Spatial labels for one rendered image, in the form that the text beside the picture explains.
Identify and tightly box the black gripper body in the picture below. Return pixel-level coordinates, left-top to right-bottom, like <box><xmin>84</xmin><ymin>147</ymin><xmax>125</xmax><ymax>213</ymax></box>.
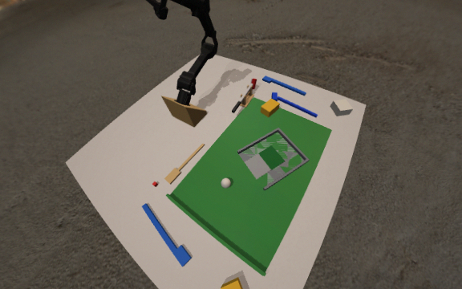
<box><xmin>155</xmin><ymin>0</ymin><xmax>188</xmax><ymax>20</ymax></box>

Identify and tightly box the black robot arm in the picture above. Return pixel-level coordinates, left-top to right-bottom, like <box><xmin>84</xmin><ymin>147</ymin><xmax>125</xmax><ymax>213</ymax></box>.
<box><xmin>175</xmin><ymin>0</ymin><xmax>218</xmax><ymax>106</ymax></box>

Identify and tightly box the white golf ball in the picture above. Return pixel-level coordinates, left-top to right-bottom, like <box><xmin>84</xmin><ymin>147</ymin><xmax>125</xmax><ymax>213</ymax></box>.
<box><xmin>221</xmin><ymin>178</ymin><xmax>231</xmax><ymax>188</ymax></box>

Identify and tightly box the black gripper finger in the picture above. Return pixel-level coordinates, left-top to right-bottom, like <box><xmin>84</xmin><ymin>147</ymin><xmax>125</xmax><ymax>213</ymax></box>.
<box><xmin>146</xmin><ymin>0</ymin><xmax>160</xmax><ymax>14</ymax></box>

